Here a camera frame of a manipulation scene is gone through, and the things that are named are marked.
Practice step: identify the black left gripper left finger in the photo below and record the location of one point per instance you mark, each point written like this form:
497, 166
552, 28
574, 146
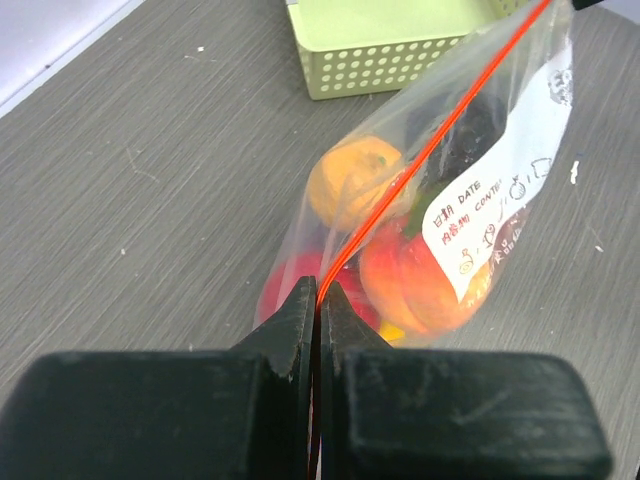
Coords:
240, 413

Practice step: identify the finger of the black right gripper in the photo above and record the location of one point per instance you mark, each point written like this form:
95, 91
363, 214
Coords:
583, 4

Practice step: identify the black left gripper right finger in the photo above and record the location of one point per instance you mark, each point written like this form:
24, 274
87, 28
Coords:
390, 413

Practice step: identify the yellow banana toy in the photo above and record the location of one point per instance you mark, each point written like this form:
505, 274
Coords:
391, 334

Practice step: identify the peach toy fruit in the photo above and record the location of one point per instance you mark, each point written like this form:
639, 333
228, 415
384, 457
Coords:
409, 289

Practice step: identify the dark purple plum toy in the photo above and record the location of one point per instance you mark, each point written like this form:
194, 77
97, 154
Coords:
477, 129

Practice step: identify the clear zip top bag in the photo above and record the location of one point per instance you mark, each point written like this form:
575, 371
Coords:
526, 60

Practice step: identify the pale green perforated basket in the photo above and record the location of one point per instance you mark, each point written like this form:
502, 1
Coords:
350, 47

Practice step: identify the orange toy fruit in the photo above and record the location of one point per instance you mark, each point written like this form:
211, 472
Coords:
349, 180

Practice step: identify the green leafy vegetable toy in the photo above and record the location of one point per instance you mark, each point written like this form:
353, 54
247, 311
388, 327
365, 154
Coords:
415, 216

